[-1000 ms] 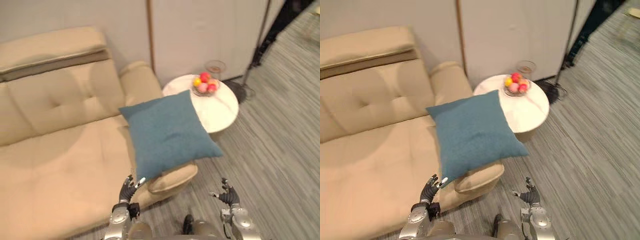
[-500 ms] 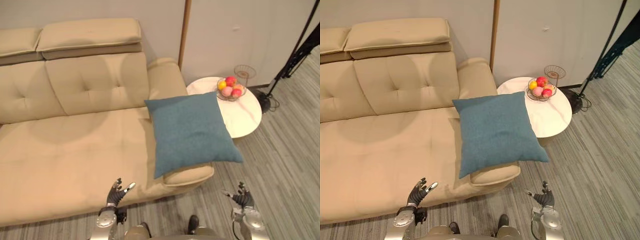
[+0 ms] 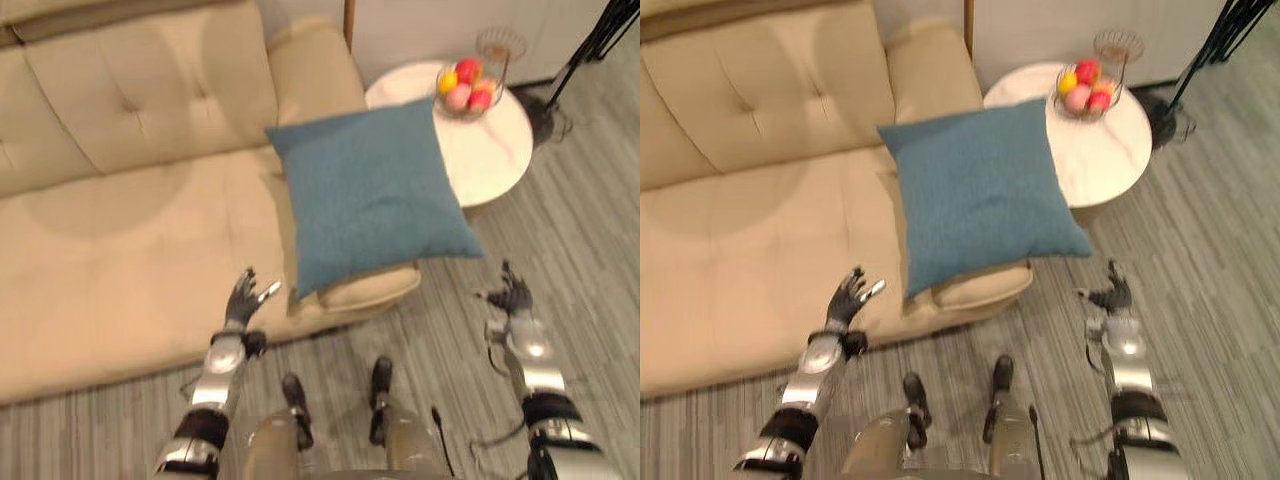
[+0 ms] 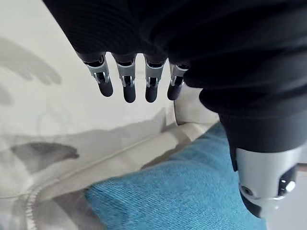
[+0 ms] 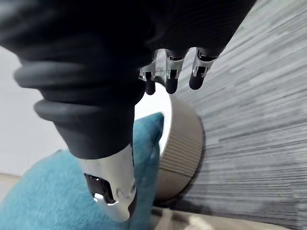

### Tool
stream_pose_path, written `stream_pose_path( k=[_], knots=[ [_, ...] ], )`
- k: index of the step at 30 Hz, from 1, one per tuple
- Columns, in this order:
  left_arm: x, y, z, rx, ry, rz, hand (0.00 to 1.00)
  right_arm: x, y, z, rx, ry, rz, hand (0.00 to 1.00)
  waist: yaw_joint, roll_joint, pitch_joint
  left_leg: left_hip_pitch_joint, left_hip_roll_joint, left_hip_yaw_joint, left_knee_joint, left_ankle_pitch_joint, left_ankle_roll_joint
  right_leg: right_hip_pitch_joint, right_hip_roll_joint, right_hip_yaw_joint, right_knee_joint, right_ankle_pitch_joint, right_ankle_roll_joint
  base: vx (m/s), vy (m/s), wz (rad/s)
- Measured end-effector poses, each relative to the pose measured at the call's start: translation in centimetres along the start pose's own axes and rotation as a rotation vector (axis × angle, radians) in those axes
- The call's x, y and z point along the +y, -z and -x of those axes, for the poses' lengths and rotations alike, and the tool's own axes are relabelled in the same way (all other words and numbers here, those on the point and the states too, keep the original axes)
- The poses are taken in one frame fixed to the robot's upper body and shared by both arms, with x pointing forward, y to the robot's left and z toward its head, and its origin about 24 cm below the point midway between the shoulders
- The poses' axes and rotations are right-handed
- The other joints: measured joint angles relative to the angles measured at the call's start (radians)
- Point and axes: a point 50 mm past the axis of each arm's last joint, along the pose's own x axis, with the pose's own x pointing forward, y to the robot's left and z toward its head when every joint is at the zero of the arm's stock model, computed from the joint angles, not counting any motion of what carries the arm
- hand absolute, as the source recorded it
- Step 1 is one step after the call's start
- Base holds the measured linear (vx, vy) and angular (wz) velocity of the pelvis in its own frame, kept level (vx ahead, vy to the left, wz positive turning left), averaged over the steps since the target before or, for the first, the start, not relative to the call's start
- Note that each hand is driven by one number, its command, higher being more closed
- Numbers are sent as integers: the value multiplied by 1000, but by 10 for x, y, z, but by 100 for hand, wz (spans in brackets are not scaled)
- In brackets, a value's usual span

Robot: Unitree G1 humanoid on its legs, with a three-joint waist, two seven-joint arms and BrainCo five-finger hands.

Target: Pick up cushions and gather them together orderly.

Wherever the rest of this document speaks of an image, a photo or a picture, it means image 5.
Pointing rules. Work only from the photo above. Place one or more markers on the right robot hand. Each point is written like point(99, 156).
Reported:
point(91, 72)

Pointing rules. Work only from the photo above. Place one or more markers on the teal cushion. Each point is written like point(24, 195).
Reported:
point(48, 189)

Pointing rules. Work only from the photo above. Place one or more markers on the round beige ribbed side table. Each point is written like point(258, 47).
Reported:
point(180, 146)

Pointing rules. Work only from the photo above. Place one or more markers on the beige sofa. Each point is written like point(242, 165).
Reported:
point(182, 219)

